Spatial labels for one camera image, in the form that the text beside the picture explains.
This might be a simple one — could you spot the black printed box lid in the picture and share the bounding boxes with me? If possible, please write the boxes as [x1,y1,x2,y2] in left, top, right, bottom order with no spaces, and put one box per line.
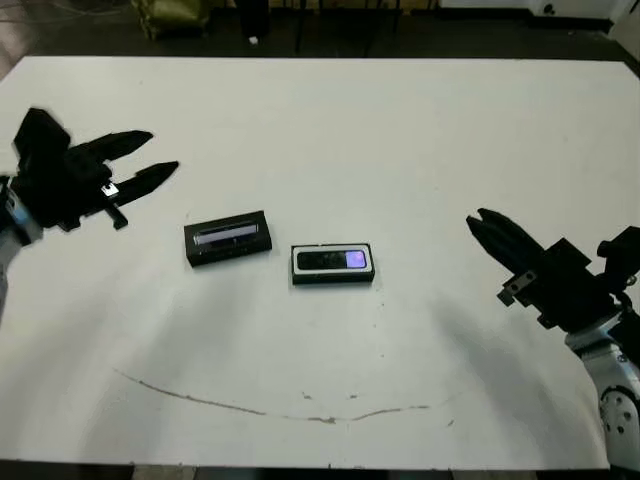
[183,209,274,270]

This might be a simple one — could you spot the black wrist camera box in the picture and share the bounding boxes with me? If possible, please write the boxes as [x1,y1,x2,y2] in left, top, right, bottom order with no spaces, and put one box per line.
[10,107,72,174]
[597,226,640,294]

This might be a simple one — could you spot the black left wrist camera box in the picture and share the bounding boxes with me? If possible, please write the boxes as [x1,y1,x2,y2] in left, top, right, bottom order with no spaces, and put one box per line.
[10,107,72,174]

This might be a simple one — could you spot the olive green bag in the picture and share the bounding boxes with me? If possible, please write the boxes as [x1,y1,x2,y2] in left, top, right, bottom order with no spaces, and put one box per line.
[137,0,211,41]

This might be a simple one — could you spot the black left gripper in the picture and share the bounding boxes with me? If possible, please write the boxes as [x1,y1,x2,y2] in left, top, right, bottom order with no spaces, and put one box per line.
[19,129,180,232]

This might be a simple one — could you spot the black slim camera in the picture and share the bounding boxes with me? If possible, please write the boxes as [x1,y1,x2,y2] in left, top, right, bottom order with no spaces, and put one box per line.
[296,249,368,270]

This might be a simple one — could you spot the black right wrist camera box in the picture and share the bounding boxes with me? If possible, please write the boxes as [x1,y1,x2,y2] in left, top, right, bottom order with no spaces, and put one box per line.
[597,226,640,294]

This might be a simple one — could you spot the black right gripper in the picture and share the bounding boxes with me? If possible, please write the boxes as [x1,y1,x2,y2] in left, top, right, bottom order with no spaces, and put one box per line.
[465,208,621,334]

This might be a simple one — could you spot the white board panel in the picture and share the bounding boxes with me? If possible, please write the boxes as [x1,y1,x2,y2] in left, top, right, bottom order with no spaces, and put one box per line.
[607,0,640,71]

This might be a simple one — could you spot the black box white insert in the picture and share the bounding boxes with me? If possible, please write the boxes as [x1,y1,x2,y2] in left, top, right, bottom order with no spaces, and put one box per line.
[289,242,376,288]

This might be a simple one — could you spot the white cabinet with black knob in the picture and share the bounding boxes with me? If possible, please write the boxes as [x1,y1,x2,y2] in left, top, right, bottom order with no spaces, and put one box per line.
[529,0,614,21]

